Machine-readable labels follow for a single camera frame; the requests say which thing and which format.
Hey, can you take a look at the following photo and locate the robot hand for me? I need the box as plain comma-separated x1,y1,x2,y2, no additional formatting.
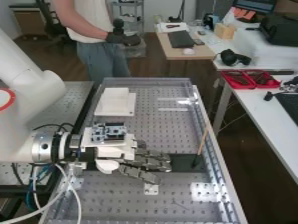
80,121,174,185

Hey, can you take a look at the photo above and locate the small white box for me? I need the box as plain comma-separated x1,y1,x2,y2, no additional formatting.
93,86,139,118

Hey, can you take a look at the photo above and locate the black plate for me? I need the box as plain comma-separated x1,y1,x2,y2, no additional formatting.
169,153,208,173

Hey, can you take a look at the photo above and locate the thin stick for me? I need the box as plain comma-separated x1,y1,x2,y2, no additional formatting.
192,128,210,168

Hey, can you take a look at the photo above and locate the person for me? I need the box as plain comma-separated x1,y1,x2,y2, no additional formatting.
51,0,144,85

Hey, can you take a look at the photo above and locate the wooden desk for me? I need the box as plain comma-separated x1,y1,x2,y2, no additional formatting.
154,22,218,62

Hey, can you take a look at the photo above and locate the black handheld controller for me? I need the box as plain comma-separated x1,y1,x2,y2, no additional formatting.
112,18,144,48

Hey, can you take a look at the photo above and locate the white desk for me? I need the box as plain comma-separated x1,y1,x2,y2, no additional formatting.
212,73,298,186
194,23,298,75

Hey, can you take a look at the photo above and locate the red tray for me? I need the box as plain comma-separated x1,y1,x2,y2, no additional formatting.
220,70,258,91
245,69,282,90

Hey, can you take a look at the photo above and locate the small black object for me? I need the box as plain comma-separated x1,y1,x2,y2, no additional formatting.
262,91,276,102

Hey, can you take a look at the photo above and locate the black office chair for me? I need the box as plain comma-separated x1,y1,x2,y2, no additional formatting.
33,0,73,49

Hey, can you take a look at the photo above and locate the metal shelf rack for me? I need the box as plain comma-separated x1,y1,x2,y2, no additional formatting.
109,0,146,35

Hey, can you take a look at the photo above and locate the small wooden box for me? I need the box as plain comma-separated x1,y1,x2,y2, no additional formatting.
213,22,237,41

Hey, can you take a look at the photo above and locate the black bag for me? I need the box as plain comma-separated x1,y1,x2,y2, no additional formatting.
260,14,298,48

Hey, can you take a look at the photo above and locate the computer monitor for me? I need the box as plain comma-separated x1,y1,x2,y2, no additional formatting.
232,0,280,15

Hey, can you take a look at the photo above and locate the small metal bracket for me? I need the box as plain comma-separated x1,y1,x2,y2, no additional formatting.
143,183,160,196

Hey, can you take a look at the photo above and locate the black cable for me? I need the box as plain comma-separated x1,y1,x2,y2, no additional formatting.
32,122,76,133

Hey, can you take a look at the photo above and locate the white cable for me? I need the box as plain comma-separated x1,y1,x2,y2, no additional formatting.
64,165,84,224
0,163,72,224

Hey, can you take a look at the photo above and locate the blue cable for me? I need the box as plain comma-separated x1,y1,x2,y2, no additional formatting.
25,165,51,214

